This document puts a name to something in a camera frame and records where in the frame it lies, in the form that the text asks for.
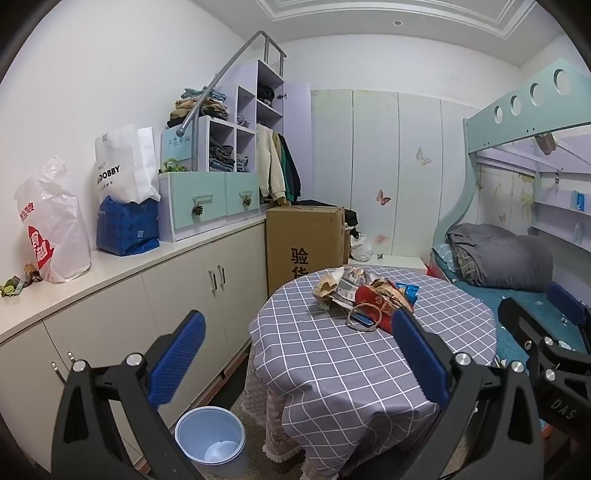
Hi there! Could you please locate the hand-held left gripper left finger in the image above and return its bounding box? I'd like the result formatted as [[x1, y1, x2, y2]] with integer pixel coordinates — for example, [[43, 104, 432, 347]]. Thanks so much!
[[52, 310, 218, 480]]

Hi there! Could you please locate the cream jacket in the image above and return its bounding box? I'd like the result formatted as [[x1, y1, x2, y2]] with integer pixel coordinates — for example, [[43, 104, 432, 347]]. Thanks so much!
[[255, 124, 287, 202]]

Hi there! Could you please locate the grey metal handrail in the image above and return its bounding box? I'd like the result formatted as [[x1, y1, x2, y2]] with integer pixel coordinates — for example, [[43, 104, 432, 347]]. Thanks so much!
[[182, 31, 287, 172]]

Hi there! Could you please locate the small white plastic bag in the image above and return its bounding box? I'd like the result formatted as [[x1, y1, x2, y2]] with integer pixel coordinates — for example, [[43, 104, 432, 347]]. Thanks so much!
[[350, 233, 373, 262]]

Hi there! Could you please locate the red snack bag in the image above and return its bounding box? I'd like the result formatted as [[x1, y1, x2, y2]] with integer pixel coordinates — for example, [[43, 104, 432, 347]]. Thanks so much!
[[353, 282, 414, 333]]

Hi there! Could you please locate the white paper bag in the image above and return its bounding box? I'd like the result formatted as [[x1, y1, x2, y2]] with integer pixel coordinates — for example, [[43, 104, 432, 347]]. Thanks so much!
[[95, 124, 161, 205]]

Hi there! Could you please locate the folded jeans stack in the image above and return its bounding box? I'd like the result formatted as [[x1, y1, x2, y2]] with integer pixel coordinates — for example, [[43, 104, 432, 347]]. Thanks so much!
[[209, 145, 250, 173]]

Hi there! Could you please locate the grey checked tablecloth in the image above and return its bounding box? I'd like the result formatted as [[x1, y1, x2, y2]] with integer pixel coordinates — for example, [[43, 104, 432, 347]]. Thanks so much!
[[249, 265, 505, 479]]

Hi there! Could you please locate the long white cabinet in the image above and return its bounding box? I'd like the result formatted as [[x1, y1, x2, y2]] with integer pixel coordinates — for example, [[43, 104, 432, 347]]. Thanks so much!
[[0, 215, 269, 472]]

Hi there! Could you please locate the white and red low table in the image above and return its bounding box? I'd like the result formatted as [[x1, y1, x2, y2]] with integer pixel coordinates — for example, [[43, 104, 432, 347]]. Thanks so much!
[[348, 255, 428, 278]]

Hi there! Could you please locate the crumpled green wrapper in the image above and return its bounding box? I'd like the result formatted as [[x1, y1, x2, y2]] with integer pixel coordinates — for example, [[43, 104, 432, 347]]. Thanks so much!
[[0, 275, 28, 301]]

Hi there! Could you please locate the light blue plastic bin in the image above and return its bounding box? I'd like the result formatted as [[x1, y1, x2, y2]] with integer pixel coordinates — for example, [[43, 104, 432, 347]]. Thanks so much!
[[174, 406, 251, 478]]

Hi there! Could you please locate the pile of folded clothes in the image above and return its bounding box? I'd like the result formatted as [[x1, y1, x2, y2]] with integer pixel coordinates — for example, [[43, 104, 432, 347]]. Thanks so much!
[[167, 87, 229, 129]]

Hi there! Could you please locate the dark green jacket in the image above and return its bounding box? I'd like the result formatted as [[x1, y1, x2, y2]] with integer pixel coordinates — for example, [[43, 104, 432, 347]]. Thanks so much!
[[276, 131, 302, 205]]

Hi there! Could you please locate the brown cardboard box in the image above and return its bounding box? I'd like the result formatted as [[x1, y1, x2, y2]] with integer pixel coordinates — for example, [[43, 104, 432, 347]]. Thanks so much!
[[266, 205, 351, 297]]

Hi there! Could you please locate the white wardrobe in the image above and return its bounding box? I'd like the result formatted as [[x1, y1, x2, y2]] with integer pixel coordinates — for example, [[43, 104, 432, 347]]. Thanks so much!
[[310, 89, 482, 274]]

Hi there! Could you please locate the teal bunk bed frame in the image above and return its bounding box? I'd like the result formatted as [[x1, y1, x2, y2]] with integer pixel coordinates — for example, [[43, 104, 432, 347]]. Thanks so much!
[[431, 58, 591, 296]]

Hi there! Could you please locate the white plastic bag red print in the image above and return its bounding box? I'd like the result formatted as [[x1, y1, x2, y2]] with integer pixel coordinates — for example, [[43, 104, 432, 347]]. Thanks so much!
[[14, 155, 92, 284]]

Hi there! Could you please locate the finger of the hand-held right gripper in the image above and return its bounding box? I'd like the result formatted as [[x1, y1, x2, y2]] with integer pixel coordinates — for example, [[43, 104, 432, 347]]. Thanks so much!
[[498, 298, 591, 385], [546, 282, 591, 328]]

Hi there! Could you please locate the torn brown paper bag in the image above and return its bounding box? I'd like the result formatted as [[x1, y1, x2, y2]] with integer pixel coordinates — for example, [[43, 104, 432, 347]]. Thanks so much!
[[314, 272, 345, 310]]

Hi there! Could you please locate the grey printed packet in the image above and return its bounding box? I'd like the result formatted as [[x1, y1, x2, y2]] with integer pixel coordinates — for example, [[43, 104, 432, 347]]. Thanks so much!
[[333, 268, 377, 308]]

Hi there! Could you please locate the blue patterned bag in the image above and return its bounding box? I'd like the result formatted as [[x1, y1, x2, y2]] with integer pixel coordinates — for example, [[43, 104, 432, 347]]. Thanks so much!
[[96, 195, 160, 256]]

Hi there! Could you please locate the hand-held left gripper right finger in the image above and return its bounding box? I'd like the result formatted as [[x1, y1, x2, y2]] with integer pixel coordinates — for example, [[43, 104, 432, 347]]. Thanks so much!
[[392, 307, 555, 480]]

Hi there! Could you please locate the black clothes heap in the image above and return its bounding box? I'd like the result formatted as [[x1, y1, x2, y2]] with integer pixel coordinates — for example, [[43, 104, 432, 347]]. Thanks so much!
[[294, 198, 359, 228]]

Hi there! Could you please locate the beige patterned table skirt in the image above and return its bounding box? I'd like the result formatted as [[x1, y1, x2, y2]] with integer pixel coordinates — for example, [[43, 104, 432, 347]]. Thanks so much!
[[242, 348, 308, 476]]

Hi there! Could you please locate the grey duvet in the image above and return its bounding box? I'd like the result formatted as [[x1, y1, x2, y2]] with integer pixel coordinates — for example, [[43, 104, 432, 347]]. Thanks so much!
[[447, 223, 555, 292]]

